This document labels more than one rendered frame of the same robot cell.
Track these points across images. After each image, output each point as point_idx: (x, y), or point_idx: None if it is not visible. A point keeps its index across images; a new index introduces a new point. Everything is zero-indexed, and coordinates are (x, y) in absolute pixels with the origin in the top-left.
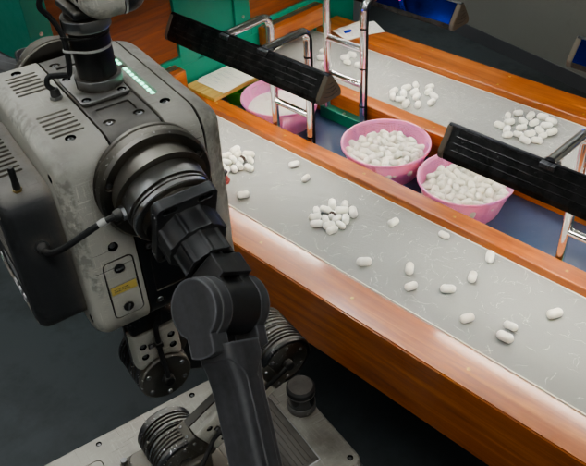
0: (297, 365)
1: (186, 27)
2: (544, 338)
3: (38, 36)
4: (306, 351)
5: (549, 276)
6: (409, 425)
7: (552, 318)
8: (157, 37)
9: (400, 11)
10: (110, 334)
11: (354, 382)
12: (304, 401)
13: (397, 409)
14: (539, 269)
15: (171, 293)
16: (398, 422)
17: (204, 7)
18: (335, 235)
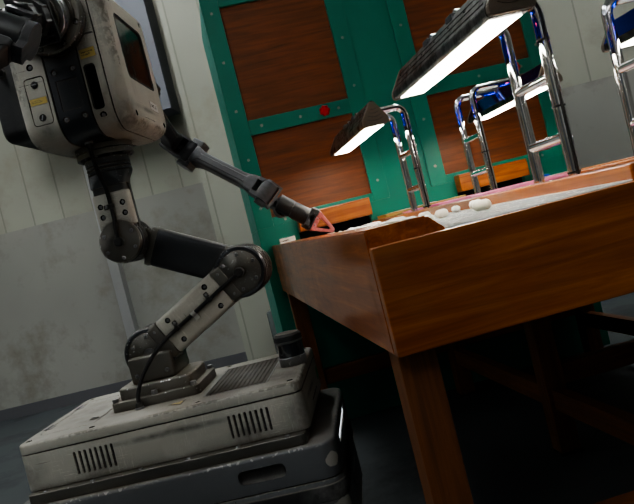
0: (252, 280)
1: (336, 138)
2: (452, 218)
3: (246, 161)
4: (261, 267)
5: (514, 196)
6: (503, 501)
7: (475, 208)
8: (350, 175)
9: (512, 96)
10: None
11: (475, 470)
12: (282, 343)
13: (502, 489)
14: (507, 194)
15: (74, 117)
16: (494, 497)
17: (394, 156)
18: None
